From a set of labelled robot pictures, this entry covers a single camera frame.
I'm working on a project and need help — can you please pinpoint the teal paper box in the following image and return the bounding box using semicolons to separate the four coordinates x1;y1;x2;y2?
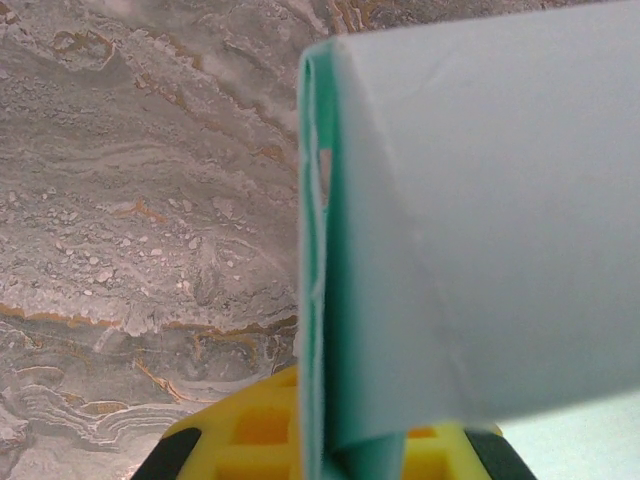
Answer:
293;0;640;480

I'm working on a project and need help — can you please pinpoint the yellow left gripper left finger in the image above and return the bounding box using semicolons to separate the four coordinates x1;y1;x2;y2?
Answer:
134;364;302;480

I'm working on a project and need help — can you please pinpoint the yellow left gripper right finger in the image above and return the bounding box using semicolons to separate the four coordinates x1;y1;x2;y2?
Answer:
401;421;539;480

